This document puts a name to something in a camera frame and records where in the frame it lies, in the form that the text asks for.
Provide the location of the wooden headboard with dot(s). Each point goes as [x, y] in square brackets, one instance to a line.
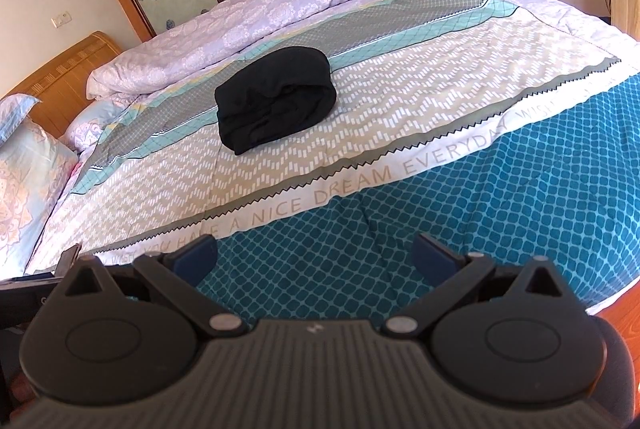
[65, 74]

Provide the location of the lilac floral duvet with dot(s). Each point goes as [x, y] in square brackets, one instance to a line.
[310, 9]

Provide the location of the lilac patterned pillow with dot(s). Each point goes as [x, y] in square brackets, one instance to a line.
[92, 126]

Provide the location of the patterned bedspread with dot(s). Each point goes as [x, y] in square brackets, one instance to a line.
[400, 149]

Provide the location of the light blue patterned pillow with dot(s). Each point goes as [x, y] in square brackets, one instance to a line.
[27, 179]

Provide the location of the black pants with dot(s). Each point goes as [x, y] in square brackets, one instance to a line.
[275, 99]

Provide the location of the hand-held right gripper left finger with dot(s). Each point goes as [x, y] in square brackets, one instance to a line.
[192, 256]

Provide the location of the white wall socket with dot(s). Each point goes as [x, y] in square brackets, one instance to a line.
[61, 19]

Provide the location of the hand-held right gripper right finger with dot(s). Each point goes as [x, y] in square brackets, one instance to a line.
[434, 259]

